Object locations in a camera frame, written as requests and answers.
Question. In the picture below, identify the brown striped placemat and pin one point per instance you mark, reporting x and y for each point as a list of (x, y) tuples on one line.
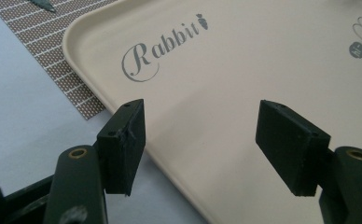
[(45, 40)]

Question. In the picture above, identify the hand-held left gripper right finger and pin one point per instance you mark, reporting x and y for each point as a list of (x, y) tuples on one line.
[(289, 149)]

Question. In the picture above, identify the beige tray with rabbit print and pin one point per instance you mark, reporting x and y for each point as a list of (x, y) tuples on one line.
[(219, 77)]

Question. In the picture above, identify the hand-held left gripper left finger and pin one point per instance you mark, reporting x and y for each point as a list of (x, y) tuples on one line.
[(121, 149)]

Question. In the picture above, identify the pale blue table cover sheet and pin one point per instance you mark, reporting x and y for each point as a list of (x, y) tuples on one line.
[(17, 102)]

